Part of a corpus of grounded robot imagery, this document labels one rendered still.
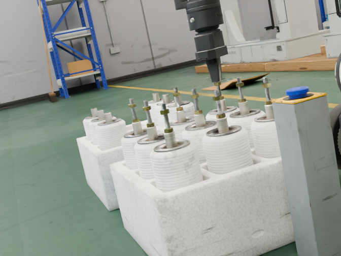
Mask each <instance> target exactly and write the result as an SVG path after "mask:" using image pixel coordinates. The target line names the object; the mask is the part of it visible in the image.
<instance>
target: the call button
mask: <svg viewBox="0 0 341 256"><path fill-rule="evenodd" d="M307 92H309V87H307V86H300V87H294V88H290V89H288V90H286V95H288V96H289V98H290V99H296V98H301V97H305V96H307V95H308V93H307Z"/></svg>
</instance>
